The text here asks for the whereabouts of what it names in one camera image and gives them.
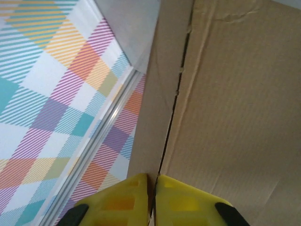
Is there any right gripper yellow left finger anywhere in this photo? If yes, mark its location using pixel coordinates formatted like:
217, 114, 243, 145
57, 173, 151, 226

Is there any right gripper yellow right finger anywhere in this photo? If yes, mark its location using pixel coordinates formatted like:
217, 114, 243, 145
152, 174, 251, 226

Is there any brown cardboard box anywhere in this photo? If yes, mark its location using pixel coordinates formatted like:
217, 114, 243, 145
128, 0, 301, 226

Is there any aluminium frame post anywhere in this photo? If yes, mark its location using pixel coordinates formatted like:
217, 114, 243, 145
39, 69, 142, 226

